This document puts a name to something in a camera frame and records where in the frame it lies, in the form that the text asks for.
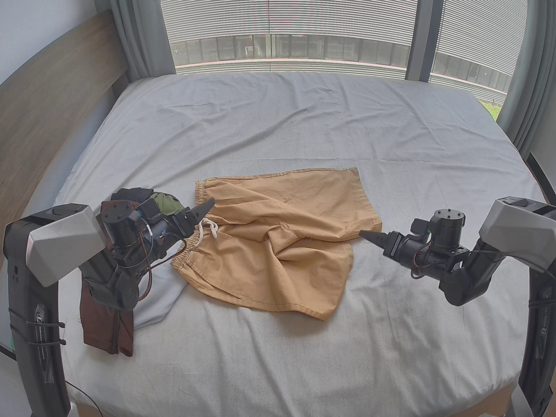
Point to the grey-green curtain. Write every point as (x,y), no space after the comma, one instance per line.
(530,80)
(139,24)

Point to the window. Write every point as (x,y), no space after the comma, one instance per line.
(304,15)

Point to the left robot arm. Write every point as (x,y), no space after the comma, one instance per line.
(39,319)

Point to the green garment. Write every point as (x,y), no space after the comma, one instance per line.
(167,204)

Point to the bed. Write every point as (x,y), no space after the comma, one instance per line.
(304,124)

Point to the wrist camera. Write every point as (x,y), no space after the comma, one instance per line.
(150,209)
(420,226)

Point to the brown garment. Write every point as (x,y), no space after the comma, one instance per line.
(104,328)

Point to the tan shorts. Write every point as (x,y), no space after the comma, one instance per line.
(295,215)

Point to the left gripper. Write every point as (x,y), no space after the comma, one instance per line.
(171,226)

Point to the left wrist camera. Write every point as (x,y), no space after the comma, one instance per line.
(150,209)

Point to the dark grey garment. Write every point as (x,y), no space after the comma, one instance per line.
(130,193)

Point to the pale grey garment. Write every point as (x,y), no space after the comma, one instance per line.
(158,293)

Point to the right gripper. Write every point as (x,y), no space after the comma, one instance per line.
(402,248)

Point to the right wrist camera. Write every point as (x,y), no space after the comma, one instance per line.
(420,226)

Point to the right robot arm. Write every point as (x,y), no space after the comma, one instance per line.
(469,276)

